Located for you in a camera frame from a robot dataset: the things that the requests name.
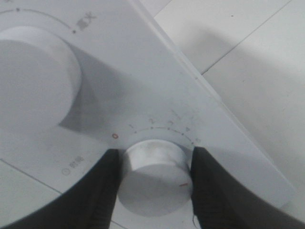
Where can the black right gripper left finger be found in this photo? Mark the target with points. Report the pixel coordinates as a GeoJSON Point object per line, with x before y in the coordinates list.
{"type": "Point", "coordinates": [88, 204]}

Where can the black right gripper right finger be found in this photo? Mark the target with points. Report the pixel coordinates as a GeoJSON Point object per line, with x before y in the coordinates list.
{"type": "Point", "coordinates": [221, 202]}

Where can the white microwave knob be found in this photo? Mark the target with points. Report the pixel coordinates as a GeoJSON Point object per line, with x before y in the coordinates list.
{"type": "Point", "coordinates": [40, 78]}
{"type": "Point", "coordinates": [155, 178]}

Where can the white microwave oven body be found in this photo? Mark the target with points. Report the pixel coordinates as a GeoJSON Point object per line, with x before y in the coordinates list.
{"type": "Point", "coordinates": [136, 86]}

